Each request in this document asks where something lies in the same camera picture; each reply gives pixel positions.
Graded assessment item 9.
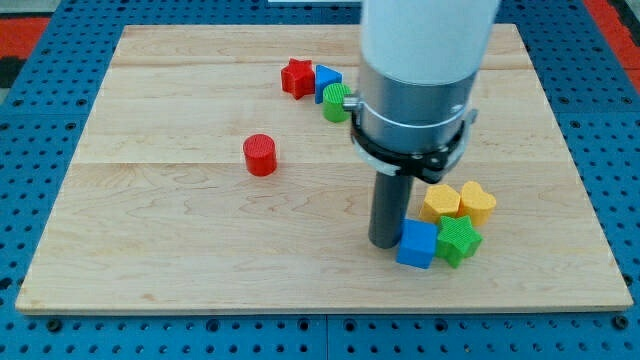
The blue triangle block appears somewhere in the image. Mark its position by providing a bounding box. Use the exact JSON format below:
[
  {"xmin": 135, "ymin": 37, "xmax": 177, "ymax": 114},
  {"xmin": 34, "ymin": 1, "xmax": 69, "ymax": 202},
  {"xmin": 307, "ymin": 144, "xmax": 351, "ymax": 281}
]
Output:
[{"xmin": 314, "ymin": 64, "xmax": 343, "ymax": 104}]

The yellow heart block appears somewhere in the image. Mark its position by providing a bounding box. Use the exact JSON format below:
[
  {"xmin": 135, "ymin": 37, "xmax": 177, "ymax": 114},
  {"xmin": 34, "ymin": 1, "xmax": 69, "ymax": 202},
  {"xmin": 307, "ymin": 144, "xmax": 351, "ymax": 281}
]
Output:
[{"xmin": 457, "ymin": 181, "xmax": 497, "ymax": 226}]

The red star block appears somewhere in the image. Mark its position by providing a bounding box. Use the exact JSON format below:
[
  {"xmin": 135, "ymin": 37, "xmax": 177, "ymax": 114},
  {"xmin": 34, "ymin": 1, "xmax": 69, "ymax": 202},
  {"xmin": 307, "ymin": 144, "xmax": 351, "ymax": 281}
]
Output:
[{"xmin": 281, "ymin": 58, "xmax": 315, "ymax": 100}]

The green star block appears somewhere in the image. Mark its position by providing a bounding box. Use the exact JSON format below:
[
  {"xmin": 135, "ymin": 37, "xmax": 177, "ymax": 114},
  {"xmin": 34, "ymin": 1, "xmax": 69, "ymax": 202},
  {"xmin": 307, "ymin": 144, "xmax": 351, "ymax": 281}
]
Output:
[{"xmin": 435, "ymin": 215, "xmax": 483, "ymax": 268}]

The yellow pentagon block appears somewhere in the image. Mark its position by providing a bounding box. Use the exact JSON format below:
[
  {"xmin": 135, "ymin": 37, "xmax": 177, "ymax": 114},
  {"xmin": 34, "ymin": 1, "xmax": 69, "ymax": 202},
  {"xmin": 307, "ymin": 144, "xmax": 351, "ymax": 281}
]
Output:
[{"xmin": 419, "ymin": 185, "xmax": 461, "ymax": 224}]

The blue cube block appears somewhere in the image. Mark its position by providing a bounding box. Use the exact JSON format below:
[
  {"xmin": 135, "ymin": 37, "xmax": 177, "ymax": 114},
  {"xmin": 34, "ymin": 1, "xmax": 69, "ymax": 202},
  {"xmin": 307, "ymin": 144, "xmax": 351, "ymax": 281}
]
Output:
[{"xmin": 396, "ymin": 219, "xmax": 438, "ymax": 269}]

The green cylinder block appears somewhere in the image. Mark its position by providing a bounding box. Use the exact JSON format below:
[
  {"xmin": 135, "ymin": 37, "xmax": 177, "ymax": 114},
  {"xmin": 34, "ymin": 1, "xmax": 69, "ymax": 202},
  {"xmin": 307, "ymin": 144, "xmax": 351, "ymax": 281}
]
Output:
[{"xmin": 322, "ymin": 83, "xmax": 351, "ymax": 123}]

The red cylinder block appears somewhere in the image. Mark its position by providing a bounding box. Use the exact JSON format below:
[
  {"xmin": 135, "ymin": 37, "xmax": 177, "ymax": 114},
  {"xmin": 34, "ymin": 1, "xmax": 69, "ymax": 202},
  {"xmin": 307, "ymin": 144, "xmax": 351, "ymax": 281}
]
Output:
[{"xmin": 243, "ymin": 134, "xmax": 277, "ymax": 177}]

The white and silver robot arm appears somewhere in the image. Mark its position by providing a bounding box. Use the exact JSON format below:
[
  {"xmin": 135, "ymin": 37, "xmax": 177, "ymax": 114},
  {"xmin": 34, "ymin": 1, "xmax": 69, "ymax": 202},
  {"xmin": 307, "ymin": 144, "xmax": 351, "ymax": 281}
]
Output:
[{"xmin": 344, "ymin": 0, "xmax": 501, "ymax": 183}]

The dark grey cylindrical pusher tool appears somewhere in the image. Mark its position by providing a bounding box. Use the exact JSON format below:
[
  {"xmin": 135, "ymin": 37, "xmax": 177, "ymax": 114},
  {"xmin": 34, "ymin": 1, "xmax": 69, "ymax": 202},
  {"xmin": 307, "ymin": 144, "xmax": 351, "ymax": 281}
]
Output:
[{"xmin": 368, "ymin": 172, "xmax": 413, "ymax": 249}]

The light wooden board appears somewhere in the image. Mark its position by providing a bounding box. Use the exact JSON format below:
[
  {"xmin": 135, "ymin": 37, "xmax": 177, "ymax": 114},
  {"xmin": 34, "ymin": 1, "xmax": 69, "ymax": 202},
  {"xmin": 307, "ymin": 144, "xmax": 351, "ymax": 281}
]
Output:
[{"xmin": 16, "ymin": 24, "xmax": 633, "ymax": 315}]

